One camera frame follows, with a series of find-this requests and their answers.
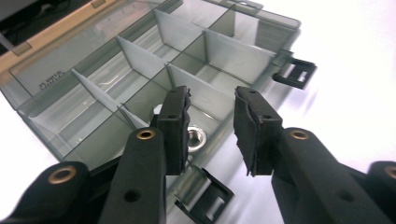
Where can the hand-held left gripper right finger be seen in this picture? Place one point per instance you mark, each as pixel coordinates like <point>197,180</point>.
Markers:
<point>249,130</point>

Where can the transparent grey compartment storage box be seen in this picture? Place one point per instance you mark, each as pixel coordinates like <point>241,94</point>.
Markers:
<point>102,40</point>

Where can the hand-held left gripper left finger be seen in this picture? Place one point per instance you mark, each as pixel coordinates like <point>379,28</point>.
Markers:
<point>174,140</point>

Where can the grey panel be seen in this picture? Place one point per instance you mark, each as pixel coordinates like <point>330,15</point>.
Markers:
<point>15,7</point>

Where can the silver hex nut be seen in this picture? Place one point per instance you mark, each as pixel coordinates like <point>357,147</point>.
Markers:
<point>199,138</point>

